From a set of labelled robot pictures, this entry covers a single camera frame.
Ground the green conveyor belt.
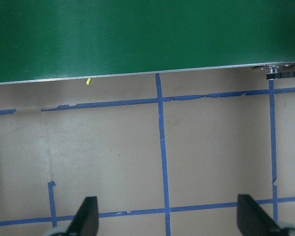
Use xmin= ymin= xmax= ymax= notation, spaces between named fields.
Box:
xmin=0 ymin=0 xmax=295 ymax=86

